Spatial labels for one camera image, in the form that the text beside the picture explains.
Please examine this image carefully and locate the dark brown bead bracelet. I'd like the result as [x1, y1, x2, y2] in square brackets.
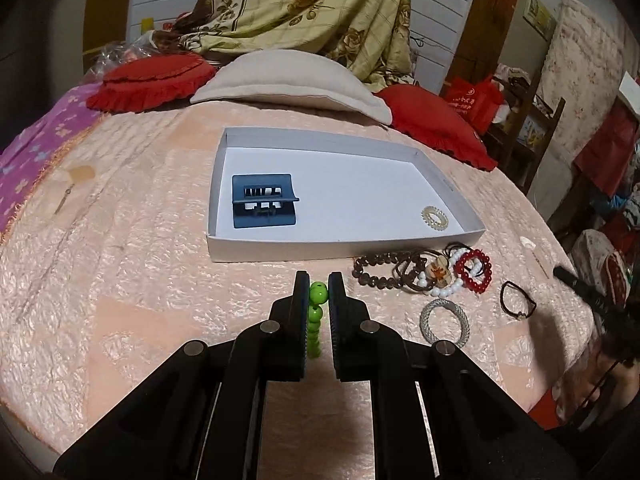
[350, 250, 426, 291]

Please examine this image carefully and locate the right red ruffled cushion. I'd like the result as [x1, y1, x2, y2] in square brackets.
[375, 84, 498, 172]

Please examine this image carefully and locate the left red ruffled cushion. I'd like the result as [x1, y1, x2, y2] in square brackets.
[86, 53, 217, 114]

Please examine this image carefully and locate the beige pillow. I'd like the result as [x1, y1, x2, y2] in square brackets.
[191, 49, 393, 126]

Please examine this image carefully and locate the clear spiral hair tie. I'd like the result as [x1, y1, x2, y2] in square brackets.
[420, 204, 449, 233]

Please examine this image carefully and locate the green bead bracelet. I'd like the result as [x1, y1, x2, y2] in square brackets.
[305, 280, 330, 360]

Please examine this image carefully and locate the black elastic hair tie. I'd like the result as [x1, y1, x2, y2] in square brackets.
[499, 279, 538, 322]

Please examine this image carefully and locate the pink quilted bedspread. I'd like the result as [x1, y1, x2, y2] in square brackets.
[1, 103, 593, 452]

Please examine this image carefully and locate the silver mesh bangle bracelet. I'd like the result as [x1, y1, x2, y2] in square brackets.
[418, 298, 472, 347]

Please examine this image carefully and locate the white cardboard tray box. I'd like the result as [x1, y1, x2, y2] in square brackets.
[207, 127, 486, 263]

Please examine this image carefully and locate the white shell hairpin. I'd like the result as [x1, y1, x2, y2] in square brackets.
[520, 236, 550, 280]

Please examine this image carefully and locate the blue plastic hair claw clip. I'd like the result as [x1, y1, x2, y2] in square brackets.
[232, 174, 299, 229]

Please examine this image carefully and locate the wooden chair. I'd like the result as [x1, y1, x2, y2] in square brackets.
[484, 70, 566, 194]

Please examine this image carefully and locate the purple floral sheet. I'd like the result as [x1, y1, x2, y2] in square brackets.
[0, 82, 102, 237]

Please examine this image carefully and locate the brown cord flower hair tie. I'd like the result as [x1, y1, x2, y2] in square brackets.
[391, 249, 457, 294]

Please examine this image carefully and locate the red shopping bag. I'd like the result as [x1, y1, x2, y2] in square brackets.
[444, 77, 503, 136]

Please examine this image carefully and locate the red bead bracelet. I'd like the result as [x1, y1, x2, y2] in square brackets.
[453, 248, 494, 295]

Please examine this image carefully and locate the floral yellow quilt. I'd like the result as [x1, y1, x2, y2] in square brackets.
[152, 0, 414, 92]

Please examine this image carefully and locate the red ruffled cushion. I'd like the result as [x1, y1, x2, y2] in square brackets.
[375, 84, 498, 172]
[86, 53, 217, 114]

